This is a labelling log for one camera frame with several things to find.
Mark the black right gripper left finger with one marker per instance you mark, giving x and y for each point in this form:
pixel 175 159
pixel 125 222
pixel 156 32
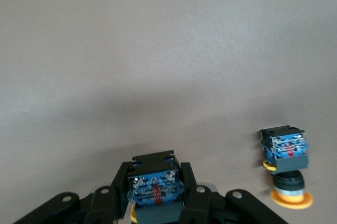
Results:
pixel 105 203

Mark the red mushroom push button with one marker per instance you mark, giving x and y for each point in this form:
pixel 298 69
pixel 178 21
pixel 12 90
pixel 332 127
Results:
pixel 155 189

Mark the orange mushroom push button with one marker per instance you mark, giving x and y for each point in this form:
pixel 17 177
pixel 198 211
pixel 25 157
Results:
pixel 288 161

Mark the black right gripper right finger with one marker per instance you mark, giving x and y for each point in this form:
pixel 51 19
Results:
pixel 205 203

